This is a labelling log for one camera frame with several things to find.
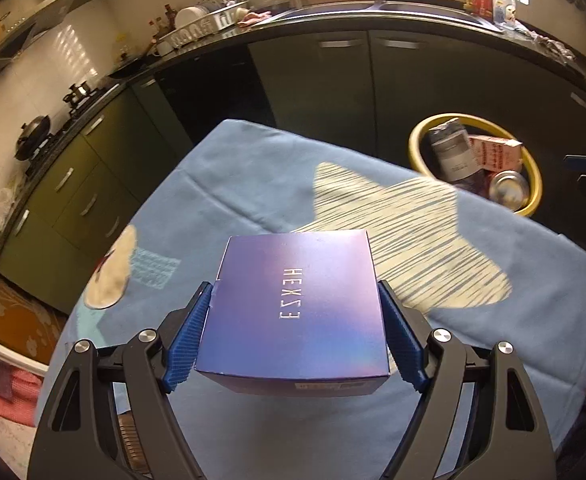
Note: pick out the black kitchen countertop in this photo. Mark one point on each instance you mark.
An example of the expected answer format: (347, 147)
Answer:
(273, 30)

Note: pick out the row of sauce bottles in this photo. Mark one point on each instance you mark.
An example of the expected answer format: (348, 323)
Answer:
(165, 22)

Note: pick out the green drawer cabinet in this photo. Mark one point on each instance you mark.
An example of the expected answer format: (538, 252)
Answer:
(88, 190)

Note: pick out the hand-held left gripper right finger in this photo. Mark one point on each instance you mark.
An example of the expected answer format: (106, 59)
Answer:
(403, 340)

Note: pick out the steel range hood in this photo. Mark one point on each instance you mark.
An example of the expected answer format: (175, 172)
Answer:
(28, 15)

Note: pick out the stack of white plates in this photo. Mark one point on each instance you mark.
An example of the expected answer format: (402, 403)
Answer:
(190, 15)

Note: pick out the steel pot with lid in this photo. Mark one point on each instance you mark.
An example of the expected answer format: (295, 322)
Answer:
(80, 92)

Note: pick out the pink dish cloth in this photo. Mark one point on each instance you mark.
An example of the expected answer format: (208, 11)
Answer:
(253, 19)

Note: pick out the grey labelled bottle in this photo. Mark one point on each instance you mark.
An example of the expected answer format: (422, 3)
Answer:
(455, 155)

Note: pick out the blue tablecloth with pale star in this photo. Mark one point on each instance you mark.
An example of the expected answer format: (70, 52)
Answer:
(248, 185)

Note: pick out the black gas stove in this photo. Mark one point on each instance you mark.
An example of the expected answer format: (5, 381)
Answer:
(73, 125)

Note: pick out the yellow bin with blue inside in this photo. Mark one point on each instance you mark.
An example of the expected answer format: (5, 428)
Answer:
(535, 180)

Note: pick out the green sink cabinet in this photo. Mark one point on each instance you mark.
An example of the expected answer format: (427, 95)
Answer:
(363, 75)

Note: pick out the black frying wok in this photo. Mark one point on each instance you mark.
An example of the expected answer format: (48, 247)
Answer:
(128, 67)

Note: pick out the steel sink basin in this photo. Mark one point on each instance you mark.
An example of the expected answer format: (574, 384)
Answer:
(333, 11)
(428, 12)

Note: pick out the clear plastic bags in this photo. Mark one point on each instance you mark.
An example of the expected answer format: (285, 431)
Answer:
(0, 212)

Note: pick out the purple gradient box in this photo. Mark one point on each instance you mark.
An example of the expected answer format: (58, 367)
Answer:
(293, 310)

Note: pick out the red and white box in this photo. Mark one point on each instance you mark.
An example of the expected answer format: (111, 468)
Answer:
(479, 6)

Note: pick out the red and white carton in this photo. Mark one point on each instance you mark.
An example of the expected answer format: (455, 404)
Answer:
(495, 152)

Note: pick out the red checked cloth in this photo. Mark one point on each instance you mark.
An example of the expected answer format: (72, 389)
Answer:
(3, 387)

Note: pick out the round metal can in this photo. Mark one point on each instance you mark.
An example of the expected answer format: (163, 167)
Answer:
(510, 190)

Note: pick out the black wok with lid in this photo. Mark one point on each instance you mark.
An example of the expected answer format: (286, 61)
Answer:
(34, 135)

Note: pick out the white dish rack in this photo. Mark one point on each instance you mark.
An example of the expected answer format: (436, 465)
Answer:
(203, 27)

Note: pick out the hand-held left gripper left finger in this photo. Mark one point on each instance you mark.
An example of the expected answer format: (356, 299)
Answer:
(188, 345)

